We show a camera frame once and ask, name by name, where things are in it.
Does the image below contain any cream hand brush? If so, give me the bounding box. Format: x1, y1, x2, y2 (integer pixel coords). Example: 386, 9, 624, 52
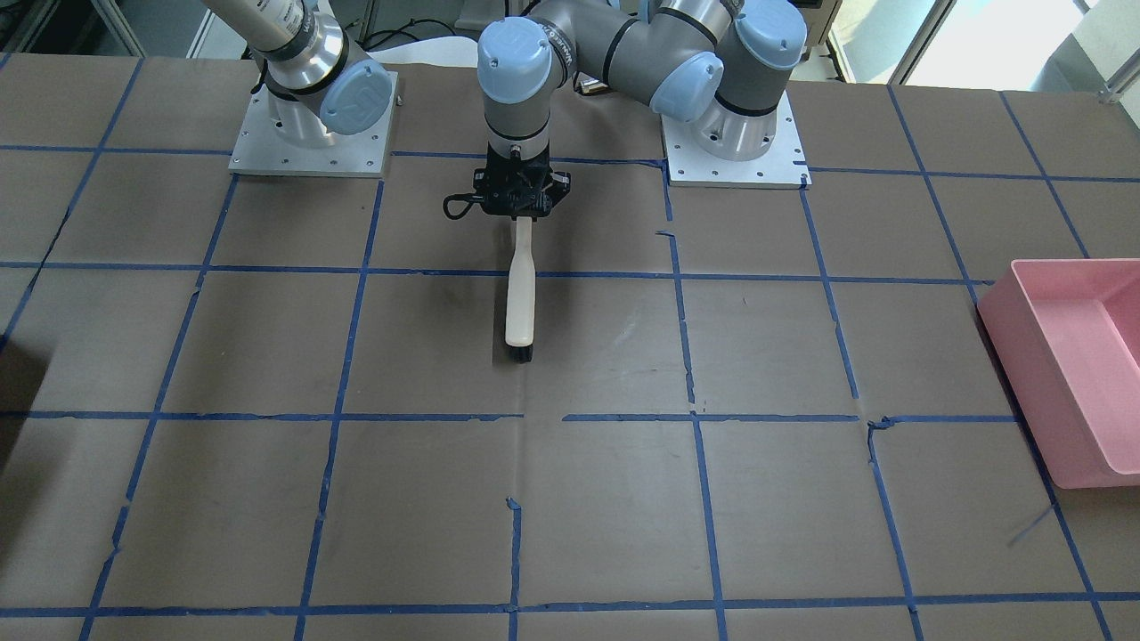
504, 216, 537, 362

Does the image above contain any white plastic chair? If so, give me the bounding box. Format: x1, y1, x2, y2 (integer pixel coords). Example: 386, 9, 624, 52
371, 36, 479, 68

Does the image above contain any pink plastic bin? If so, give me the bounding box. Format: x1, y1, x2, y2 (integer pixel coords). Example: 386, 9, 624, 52
978, 258, 1139, 490

